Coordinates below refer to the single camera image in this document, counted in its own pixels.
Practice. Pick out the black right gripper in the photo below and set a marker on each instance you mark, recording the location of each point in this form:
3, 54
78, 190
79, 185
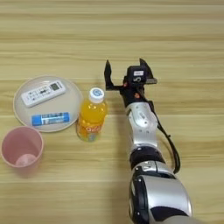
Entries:
132, 93

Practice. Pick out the orange juice bottle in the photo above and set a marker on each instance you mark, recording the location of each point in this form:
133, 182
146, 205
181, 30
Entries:
92, 116

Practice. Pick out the pink plastic cup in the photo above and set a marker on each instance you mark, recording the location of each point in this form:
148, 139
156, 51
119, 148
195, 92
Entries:
17, 140

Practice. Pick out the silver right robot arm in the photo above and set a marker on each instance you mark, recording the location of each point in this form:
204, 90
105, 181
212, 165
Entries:
143, 128

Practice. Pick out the small black box white label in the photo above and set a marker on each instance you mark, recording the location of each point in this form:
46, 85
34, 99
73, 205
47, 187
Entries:
136, 74

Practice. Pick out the round beige plate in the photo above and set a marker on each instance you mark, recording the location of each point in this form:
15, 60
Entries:
67, 102

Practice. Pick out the white remote control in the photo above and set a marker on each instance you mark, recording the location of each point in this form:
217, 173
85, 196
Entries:
40, 94

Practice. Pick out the blue glue stick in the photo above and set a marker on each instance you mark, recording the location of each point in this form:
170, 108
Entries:
51, 119

